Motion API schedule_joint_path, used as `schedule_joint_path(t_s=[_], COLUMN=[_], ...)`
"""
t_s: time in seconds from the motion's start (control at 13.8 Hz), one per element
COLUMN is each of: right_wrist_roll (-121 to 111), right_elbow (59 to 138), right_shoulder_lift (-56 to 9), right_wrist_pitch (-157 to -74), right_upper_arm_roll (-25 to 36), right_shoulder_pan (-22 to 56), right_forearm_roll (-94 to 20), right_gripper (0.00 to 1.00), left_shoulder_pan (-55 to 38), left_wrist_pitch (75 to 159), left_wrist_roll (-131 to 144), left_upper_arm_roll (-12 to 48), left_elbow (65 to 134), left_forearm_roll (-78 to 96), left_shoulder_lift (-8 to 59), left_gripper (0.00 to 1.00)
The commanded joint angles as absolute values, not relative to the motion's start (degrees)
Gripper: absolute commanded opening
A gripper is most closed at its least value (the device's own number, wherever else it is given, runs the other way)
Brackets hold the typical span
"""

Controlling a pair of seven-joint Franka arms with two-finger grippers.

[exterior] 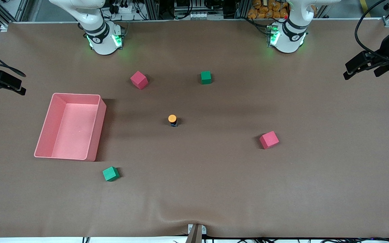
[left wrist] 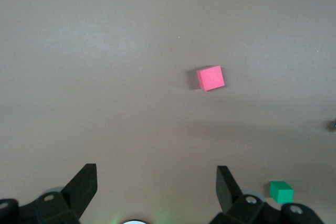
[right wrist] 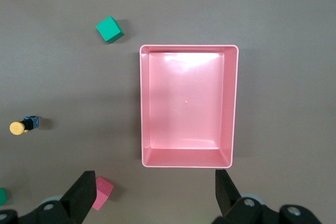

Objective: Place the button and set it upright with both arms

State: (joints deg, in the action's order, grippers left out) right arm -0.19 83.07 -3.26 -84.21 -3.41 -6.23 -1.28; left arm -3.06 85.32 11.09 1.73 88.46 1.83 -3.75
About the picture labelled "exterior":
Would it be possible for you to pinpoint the pink plastic bin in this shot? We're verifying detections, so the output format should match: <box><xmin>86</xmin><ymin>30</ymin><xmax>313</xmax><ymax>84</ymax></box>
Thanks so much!
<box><xmin>34</xmin><ymin>93</ymin><xmax>107</xmax><ymax>162</ymax></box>

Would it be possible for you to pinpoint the orange snack bag pile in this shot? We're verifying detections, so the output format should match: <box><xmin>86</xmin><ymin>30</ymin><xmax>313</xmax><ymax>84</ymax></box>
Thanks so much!
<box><xmin>248</xmin><ymin>0</ymin><xmax>289</xmax><ymax>20</ymax></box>

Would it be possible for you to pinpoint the pink foam cube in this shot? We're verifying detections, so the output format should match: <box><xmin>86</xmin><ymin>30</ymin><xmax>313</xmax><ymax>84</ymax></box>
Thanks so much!
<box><xmin>259</xmin><ymin>131</ymin><xmax>280</xmax><ymax>150</ymax></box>
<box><xmin>130</xmin><ymin>71</ymin><xmax>149</xmax><ymax>90</ymax></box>

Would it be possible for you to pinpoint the white power strip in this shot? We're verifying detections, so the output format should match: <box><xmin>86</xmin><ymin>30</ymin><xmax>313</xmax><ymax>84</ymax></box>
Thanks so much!
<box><xmin>113</xmin><ymin>3</ymin><xmax>133</xmax><ymax>15</ymax></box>

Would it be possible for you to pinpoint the aluminium rack column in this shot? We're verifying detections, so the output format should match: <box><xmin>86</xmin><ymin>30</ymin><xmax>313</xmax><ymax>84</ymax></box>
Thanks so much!
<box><xmin>143</xmin><ymin>0</ymin><xmax>160</xmax><ymax>20</ymax></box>

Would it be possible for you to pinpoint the white connector block row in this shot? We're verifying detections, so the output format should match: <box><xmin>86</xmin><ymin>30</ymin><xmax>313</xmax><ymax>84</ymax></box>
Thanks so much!
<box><xmin>188</xmin><ymin>12</ymin><xmax>216</xmax><ymax>20</ymax></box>

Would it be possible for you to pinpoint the brown table mat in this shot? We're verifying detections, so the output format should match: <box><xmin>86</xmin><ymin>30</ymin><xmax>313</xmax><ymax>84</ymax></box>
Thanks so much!
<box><xmin>0</xmin><ymin>19</ymin><xmax>389</xmax><ymax>238</ymax></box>

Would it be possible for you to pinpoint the metal table clamp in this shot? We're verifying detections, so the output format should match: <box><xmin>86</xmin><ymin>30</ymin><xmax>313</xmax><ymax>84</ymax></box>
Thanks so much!
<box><xmin>187</xmin><ymin>223</ymin><xmax>207</xmax><ymax>243</ymax></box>

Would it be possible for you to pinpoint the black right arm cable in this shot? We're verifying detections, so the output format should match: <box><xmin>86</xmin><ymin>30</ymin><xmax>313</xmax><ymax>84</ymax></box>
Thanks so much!
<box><xmin>0</xmin><ymin>42</ymin><xmax>27</xmax><ymax>77</ymax></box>

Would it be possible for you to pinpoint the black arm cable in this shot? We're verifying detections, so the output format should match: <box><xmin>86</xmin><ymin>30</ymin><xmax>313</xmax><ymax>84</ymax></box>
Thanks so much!
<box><xmin>354</xmin><ymin>0</ymin><xmax>389</xmax><ymax>59</ymax></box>
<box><xmin>0</xmin><ymin>42</ymin><xmax>27</xmax><ymax>77</ymax></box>

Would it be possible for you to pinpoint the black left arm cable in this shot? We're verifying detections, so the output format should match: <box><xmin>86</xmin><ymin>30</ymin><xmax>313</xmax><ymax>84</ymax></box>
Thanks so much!
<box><xmin>354</xmin><ymin>0</ymin><xmax>389</xmax><ymax>59</ymax></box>

